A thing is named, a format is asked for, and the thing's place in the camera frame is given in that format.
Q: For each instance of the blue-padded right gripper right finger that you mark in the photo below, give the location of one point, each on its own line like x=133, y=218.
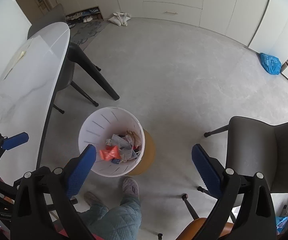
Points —
x=210, y=170

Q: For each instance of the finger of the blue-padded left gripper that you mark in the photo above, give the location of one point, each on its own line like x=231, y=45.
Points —
x=15, y=141

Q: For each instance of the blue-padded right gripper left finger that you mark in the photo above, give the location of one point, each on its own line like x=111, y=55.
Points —
x=77, y=170

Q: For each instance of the red snack wrapper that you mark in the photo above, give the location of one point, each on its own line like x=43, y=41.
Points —
x=110, y=153

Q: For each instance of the newspaper ball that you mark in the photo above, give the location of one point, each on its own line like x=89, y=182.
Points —
x=125, y=144

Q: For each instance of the white slotted trash bin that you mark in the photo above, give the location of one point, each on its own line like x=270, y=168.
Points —
x=98, y=129

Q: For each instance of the grey slipper left foot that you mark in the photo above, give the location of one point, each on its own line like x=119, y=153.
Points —
x=91, y=199

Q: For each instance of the grey slipper foot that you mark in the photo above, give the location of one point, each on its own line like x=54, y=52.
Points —
x=130, y=187
x=91, y=199

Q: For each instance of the grey chair near right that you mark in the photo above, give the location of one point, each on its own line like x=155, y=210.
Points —
x=255, y=146

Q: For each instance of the grey slipper right foot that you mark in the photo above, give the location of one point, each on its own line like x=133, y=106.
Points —
x=130, y=187

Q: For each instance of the wooden round stool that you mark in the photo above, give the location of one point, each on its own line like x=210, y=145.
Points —
x=148, y=156

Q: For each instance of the teal quilted trouser legs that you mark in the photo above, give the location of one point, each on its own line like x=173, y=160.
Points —
x=121, y=222

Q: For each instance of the black table leg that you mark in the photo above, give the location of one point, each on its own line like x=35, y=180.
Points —
x=76, y=54

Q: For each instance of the blue plastic bag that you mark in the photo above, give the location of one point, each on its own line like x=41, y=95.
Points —
x=271, y=64

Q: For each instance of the white canvas bag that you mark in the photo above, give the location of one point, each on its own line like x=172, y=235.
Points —
x=120, y=19

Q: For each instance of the white drawer cabinet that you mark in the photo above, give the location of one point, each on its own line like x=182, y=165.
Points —
x=236, y=19

